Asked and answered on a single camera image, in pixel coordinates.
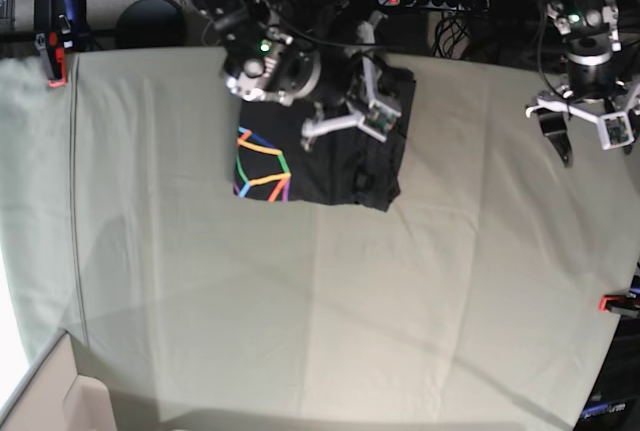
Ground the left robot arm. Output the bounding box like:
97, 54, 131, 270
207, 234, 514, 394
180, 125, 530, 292
525, 0, 639, 167

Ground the black t-shirt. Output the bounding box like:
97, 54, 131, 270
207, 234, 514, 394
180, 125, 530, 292
233, 68, 416, 211

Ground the black orange clamp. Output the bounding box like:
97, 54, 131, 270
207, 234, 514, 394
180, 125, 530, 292
34, 0, 89, 87
599, 274, 639, 319

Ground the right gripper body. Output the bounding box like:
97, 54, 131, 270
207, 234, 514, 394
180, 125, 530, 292
301, 11, 402, 151

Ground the black power strip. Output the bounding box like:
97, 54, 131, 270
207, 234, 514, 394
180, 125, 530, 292
378, 0, 491, 14

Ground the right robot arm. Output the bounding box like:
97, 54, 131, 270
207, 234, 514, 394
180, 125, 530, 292
192, 0, 402, 149

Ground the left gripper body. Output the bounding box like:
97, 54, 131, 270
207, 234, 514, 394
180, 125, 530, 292
525, 85, 639, 151

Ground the right black orange clamp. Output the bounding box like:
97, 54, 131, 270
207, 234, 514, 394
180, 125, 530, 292
599, 274, 639, 319

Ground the round black stool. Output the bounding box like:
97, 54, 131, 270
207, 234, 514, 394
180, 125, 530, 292
114, 0, 187, 49

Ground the left black orange clamp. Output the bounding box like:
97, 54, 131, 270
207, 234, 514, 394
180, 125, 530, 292
34, 0, 89, 87

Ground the cardboard box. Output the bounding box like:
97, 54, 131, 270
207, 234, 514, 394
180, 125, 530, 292
1, 330, 117, 431

